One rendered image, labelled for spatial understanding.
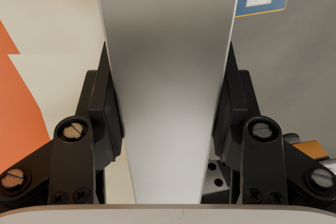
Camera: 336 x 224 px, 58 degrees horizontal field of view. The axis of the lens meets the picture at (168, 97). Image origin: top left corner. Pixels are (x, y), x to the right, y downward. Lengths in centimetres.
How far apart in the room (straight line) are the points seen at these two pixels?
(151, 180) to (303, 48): 214
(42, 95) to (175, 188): 8
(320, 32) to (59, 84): 215
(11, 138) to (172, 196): 10
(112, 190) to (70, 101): 10
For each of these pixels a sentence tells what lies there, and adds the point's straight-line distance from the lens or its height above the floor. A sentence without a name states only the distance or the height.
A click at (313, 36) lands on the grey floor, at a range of 224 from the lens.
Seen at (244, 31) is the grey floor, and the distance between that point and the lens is 190.
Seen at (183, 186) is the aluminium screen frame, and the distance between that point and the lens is 16.
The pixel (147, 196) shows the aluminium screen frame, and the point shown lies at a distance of 17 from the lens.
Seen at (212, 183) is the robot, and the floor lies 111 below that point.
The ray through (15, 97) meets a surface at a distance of 18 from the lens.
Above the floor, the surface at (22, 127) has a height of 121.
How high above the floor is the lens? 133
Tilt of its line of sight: 41 degrees down
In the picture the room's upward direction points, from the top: 160 degrees clockwise
